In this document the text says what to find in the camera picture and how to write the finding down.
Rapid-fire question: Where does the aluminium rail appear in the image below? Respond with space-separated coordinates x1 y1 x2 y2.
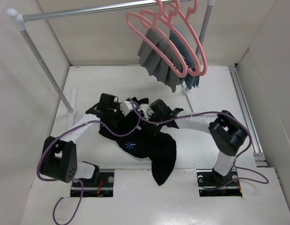
228 66 268 167

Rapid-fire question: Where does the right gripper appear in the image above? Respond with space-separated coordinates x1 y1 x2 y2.
141 112 165 136

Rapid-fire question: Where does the purple cable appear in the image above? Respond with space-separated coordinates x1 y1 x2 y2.
36 98 145 225
133 104 269 185

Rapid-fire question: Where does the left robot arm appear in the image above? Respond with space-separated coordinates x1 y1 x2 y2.
37 93 137 186

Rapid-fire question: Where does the metal clothes rack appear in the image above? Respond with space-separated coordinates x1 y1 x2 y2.
6 0 217 132

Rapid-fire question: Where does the rear pink hanger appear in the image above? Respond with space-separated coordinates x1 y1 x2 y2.
163 0 208 77

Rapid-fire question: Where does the middle pink hanger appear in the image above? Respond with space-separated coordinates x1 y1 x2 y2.
126 0 208 78

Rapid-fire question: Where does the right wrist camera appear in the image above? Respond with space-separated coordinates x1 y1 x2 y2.
140 104 154 120

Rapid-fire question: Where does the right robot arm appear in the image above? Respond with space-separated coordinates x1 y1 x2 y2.
140 99 248 185

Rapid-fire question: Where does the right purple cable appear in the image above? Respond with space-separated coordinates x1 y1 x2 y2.
133 104 269 185

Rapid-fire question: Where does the black t shirt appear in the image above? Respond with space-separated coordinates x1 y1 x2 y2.
86 94 177 186

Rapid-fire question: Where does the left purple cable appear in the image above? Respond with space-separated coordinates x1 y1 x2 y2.
36 98 145 225

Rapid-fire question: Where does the pink hanger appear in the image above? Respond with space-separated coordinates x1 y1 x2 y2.
163 0 208 77
126 10 193 78
126 0 208 78

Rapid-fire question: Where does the grey t shirt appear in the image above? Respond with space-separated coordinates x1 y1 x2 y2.
137 28 183 92

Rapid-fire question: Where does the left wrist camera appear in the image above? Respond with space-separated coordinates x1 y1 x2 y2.
120 100 136 116

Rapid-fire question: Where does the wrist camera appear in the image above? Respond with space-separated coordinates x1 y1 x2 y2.
120 100 136 116
140 104 154 120

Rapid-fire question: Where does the blue t shirt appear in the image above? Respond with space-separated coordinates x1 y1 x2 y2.
169 30 200 89

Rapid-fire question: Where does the front pink hanger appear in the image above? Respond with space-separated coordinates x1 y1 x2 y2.
126 10 193 78

